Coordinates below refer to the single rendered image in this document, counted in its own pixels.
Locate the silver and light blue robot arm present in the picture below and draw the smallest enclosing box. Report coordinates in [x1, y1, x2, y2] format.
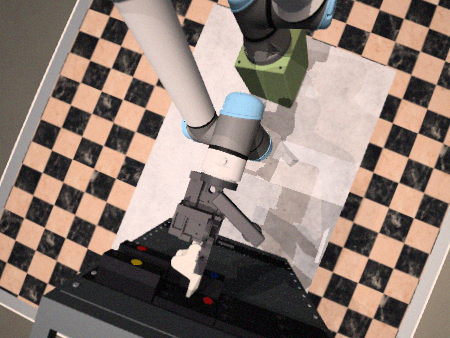
[110, 0, 337, 247]

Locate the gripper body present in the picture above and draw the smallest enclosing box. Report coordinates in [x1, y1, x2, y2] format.
[168, 171, 238, 246]

